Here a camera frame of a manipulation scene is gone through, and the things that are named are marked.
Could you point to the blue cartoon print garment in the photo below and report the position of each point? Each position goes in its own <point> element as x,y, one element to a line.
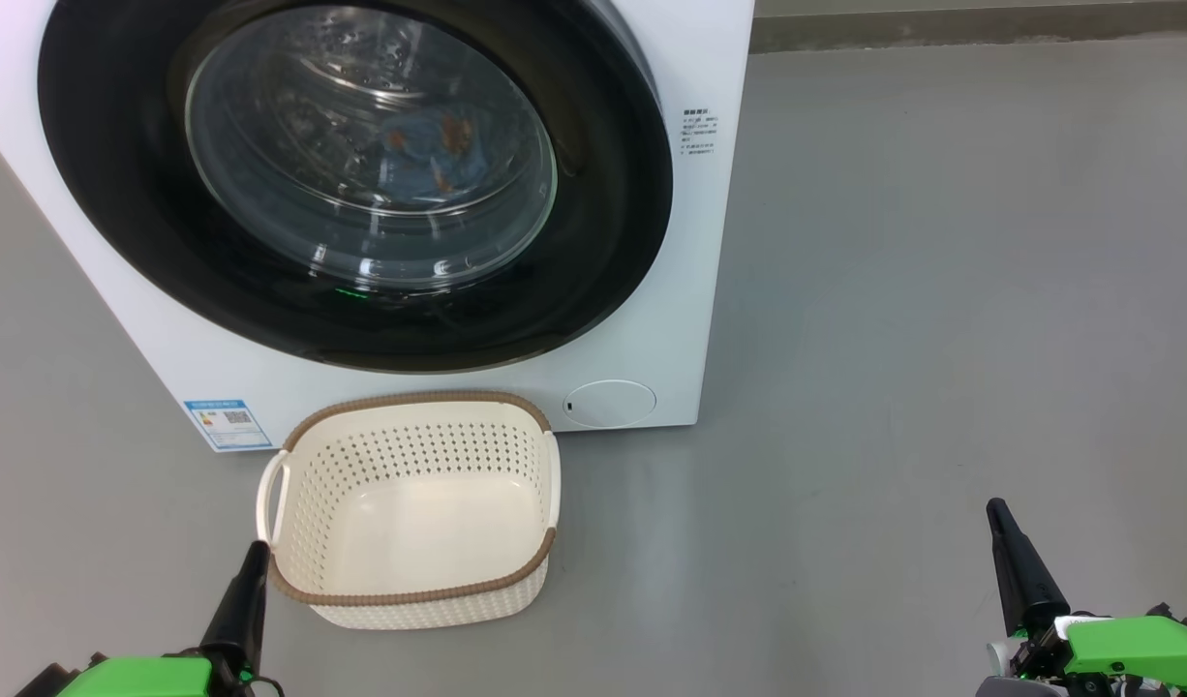
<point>429,155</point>

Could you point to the white front-load washing machine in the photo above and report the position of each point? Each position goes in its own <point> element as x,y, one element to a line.
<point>458,387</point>

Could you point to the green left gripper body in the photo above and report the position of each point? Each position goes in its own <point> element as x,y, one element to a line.
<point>138,678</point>

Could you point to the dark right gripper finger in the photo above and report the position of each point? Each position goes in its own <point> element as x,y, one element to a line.
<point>1024,581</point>

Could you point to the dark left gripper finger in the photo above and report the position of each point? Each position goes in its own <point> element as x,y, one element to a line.
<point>240,610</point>

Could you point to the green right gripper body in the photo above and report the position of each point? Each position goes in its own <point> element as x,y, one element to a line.
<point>1136,644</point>

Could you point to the blue energy label sticker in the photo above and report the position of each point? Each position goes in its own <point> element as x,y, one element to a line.
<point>228,424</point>

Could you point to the black round glass washer door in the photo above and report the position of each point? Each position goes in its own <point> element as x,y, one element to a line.
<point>109,194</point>

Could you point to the cream perforated laundry basket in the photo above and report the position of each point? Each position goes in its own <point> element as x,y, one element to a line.
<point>410,523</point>

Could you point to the steel perforated washer drum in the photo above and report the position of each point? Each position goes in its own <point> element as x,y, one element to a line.
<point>303,116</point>

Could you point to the round white filter cover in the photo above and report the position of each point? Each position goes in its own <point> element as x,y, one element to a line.
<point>610,404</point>

